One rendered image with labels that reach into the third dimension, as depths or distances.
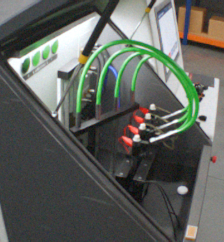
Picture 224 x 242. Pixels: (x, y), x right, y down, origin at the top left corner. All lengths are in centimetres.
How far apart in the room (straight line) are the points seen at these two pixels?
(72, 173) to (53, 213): 17
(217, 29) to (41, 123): 574
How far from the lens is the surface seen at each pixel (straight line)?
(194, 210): 116
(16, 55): 89
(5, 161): 95
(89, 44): 73
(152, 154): 133
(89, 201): 90
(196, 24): 647
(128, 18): 141
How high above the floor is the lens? 171
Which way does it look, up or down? 29 degrees down
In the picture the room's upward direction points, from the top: 4 degrees clockwise
